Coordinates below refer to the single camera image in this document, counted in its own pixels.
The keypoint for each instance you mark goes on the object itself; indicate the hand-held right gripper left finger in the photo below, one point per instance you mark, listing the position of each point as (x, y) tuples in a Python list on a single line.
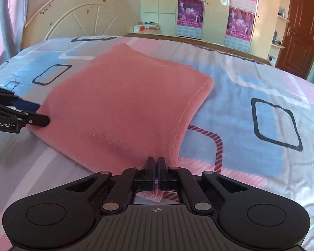
[(150, 167)]

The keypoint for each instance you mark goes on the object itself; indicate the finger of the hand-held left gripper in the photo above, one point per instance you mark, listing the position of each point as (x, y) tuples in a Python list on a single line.
[(28, 106), (39, 121)]

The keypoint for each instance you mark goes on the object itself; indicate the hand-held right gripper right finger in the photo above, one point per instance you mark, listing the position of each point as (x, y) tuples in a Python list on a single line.
[(161, 167)]

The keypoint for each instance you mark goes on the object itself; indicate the pink shirt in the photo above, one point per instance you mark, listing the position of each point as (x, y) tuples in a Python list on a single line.
[(120, 96)]

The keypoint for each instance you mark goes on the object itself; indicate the pale purple curtain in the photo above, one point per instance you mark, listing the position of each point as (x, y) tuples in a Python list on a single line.
[(7, 18)]

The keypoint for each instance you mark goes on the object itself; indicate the patterned pastel bed blanket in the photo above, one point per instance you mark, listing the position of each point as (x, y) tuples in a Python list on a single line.
[(251, 141)]

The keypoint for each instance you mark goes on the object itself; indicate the cream arched headboard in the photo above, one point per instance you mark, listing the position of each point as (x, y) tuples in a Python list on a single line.
[(68, 13)]

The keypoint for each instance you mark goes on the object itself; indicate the white and orange box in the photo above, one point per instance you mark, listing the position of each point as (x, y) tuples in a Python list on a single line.
[(146, 27)]

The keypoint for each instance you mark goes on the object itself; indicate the small white shelf box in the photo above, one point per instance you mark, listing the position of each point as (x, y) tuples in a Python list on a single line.
[(271, 59)]

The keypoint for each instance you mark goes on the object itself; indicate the cream wardrobe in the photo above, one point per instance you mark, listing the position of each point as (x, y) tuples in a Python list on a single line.
[(217, 10)]

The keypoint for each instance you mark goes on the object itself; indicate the dark shelf clutter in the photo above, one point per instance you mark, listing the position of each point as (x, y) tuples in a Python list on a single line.
[(276, 39)]

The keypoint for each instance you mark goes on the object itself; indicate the cream corner shelf unit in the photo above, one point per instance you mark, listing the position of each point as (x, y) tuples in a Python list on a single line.
[(284, 23)]

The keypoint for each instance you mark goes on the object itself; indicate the brown wooden door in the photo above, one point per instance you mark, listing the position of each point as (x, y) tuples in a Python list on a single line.
[(303, 31)]

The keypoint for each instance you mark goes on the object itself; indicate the glass shelf ornament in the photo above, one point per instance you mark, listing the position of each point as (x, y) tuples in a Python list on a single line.
[(282, 12)]

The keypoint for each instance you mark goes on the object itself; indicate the wooden bed frame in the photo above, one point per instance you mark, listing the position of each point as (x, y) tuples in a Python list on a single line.
[(198, 44)]

